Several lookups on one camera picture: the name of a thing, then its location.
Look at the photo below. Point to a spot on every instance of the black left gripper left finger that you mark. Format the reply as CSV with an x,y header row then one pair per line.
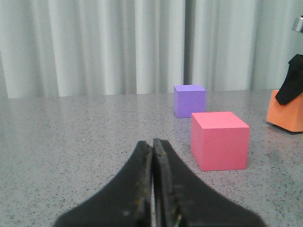
x,y
124,202

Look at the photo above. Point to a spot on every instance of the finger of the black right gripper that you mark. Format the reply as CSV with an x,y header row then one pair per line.
x,y
292,86

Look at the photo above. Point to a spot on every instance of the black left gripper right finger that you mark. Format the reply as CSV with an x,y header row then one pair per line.
x,y
184,200

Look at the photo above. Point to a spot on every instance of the orange foam cube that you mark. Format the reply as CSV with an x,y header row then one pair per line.
x,y
289,116

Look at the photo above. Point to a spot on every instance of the red foam cube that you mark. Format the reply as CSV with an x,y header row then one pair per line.
x,y
219,141

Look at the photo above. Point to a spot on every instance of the purple foam cube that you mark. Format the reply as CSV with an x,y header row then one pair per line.
x,y
189,99

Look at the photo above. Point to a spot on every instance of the pale green curtain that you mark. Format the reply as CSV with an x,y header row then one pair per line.
x,y
104,47

